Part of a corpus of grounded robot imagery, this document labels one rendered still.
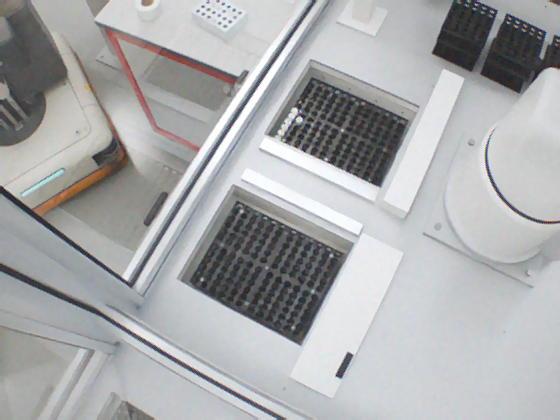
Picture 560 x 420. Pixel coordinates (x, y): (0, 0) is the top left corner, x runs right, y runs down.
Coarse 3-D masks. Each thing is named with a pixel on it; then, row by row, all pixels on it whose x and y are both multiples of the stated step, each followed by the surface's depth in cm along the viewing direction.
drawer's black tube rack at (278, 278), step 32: (256, 224) 93; (224, 256) 91; (256, 256) 94; (288, 256) 94; (320, 256) 91; (224, 288) 92; (256, 288) 89; (288, 288) 89; (320, 288) 92; (288, 320) 90
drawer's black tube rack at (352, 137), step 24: (312, 96) 103; (336, 96) 106; (312, 120) 101; (336, 120) 101; (360, 120) 101; (384, 120) 104; (408, 120) 101; (288, 144) 103; (312, 144) 99; (336, 144) 99; (360, 144) 102; (384, 144) 102; (360, 168) 97; (384, 168) 97
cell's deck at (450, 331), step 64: (384, 0) 106; (448, 0) 106; (320, 64) 101; (384, 64) 100; (448, 64) 100; (256, 128) 95; (448, 128) 95; (256, 192) 91; (320, 192) 90; (384, 192) 90; (192, 256) 89; (448, 256) 86; (192, 320) 83; (384, 320) 82; (448, 320) 82; (512, 320) 81; (256, 384) 79; (384, 384) 79; (448, 384) 78; (512, 384) 78
